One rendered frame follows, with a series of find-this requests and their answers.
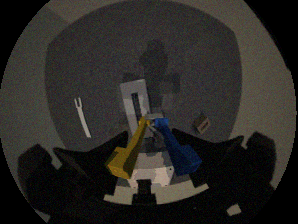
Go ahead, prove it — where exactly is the grey flat forked bar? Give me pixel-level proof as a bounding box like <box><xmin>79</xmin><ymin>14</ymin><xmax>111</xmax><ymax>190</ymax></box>
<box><xmin>74</xmin><ymin>97</ymin><xmax>92</xmax><ymax>137</ymax></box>

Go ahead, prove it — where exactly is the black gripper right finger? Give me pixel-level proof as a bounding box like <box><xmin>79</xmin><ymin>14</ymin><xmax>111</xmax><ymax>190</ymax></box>
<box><xmin>172</xmin><ymin>128</ymin><xmax>245</xmax><ymax>188</ymax></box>

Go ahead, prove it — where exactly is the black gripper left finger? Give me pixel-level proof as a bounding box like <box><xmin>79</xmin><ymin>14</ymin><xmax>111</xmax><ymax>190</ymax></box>
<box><xmin>52</xmin><ymin>131</ymin><xmax>129</xmax><ymax>196</ymax></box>

